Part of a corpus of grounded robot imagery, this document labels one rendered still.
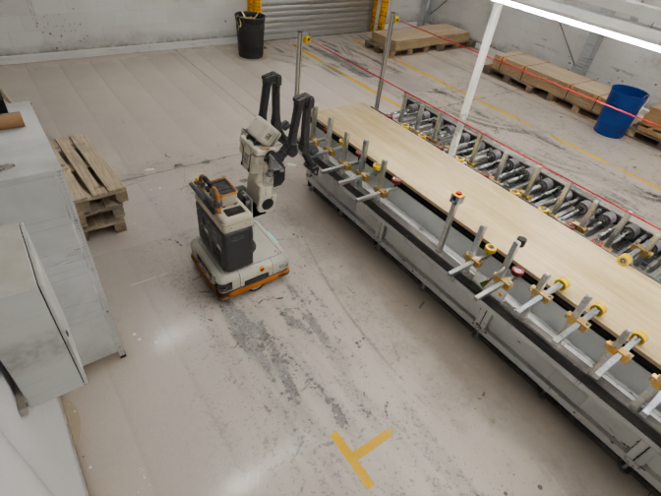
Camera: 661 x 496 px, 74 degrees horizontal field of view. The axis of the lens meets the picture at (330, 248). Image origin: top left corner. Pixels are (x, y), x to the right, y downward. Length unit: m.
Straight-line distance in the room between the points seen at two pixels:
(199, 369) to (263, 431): 0.67
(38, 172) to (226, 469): 1.95
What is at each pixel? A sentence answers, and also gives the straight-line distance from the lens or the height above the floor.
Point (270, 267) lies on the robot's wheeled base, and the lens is 3.72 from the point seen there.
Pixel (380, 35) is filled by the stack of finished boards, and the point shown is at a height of 0.29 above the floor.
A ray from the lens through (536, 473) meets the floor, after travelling 3.43.
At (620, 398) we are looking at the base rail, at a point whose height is 0.70.
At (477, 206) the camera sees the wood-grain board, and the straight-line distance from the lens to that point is 3.69.
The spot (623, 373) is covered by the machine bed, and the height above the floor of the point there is 0.68.
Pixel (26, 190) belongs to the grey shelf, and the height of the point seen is 1.48.
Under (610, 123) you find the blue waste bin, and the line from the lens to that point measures 8.51.
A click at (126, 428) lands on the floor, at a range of 3.26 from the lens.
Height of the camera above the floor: 2.79
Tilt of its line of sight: 40 degrees down
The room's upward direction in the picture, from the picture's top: 8 degrees clockwise
